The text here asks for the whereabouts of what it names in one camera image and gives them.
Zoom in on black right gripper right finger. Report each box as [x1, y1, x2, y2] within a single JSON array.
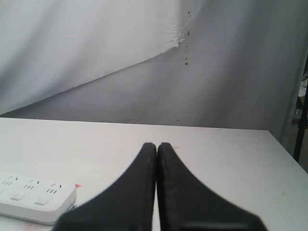
[[157, 142, 267, 231]]

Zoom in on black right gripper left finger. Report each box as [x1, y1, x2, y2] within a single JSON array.
[[54, 143, 156, 231]]

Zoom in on black stand pole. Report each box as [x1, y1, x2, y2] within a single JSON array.
[[293, 59, 308, 162]]

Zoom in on white backdrop cloth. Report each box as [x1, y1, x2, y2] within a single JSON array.
[[0, 0, 308, 132]]

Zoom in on white power strip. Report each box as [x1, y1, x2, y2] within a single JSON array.
[[0, 171, 77, 225]]

